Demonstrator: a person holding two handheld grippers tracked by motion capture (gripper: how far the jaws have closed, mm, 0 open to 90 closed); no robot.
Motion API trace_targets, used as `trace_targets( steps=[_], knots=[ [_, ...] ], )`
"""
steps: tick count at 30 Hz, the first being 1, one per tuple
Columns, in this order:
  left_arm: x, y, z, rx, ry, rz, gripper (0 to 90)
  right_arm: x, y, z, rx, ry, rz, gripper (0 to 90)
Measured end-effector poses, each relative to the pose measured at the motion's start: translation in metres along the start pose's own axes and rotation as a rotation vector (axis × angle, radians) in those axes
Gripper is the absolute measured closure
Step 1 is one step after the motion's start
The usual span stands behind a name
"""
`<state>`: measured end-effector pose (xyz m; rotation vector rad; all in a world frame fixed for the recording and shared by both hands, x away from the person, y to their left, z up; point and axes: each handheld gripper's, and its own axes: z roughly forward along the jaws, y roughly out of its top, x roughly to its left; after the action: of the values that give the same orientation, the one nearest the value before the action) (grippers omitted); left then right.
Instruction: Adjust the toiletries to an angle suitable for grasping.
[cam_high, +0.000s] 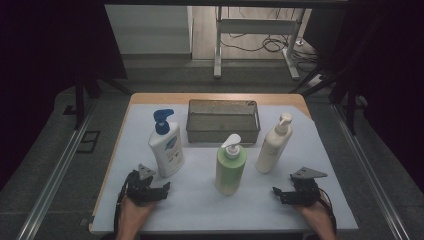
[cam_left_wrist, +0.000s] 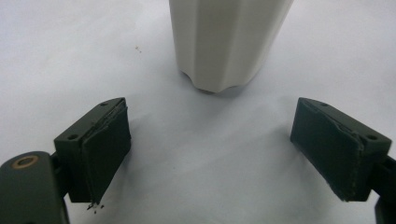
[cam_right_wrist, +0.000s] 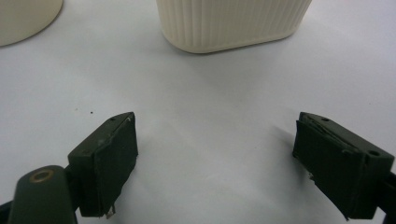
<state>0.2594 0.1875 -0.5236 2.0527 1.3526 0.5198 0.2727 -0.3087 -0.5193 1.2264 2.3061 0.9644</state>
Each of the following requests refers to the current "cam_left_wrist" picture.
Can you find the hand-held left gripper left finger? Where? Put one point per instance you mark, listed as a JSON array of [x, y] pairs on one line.
[[99, 155]]

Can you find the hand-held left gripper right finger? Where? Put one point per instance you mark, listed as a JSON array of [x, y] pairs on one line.
[[330, 149]]

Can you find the white ribbed cup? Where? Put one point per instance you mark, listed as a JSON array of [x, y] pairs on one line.
[[224, 40]]

